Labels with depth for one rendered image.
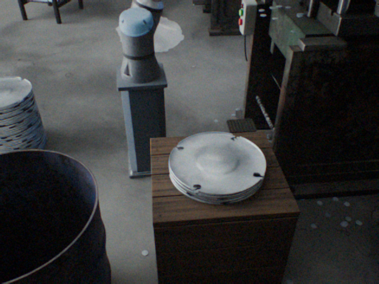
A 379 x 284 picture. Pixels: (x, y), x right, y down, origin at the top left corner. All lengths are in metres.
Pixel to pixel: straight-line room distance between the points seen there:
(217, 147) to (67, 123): 1.09
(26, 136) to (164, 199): 0.93
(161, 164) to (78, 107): 1.10
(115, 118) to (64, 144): 0.31
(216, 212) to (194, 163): 0.18
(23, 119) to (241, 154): 1.02
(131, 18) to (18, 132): 0.77
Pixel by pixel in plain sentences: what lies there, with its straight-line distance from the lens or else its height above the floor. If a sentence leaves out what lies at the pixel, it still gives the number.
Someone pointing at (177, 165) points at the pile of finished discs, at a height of 0.39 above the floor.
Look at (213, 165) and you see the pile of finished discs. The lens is 1.10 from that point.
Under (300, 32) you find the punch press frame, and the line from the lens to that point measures 1.38.
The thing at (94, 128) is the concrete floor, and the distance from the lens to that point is 1.99.
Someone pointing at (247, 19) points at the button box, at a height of 0.56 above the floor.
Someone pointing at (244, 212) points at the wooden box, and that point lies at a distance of 1.03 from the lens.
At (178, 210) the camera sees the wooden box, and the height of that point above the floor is 0.35.
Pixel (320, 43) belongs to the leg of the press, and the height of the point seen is 0.64.
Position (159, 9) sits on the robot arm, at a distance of 1.47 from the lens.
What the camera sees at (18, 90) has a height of 0.29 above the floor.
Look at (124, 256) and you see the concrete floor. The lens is 1.38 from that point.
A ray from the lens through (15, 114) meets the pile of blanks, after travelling 1.76.
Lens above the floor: 1.11
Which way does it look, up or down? 37 degrees down
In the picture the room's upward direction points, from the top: straight up
